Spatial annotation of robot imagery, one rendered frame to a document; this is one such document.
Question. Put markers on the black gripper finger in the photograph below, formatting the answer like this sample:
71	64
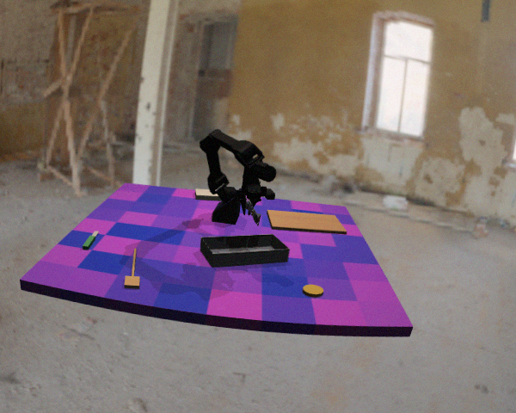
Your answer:
243	203
253	204

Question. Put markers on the tan flat rectangular board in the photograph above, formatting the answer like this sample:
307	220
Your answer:
204	194

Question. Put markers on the tan round disc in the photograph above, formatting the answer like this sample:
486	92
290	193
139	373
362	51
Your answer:
313	291

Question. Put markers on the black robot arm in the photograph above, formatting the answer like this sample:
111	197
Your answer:
244	151

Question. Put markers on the brown wooden board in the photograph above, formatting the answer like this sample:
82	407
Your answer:
308	222

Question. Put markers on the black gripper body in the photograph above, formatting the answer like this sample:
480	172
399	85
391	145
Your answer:
231	192

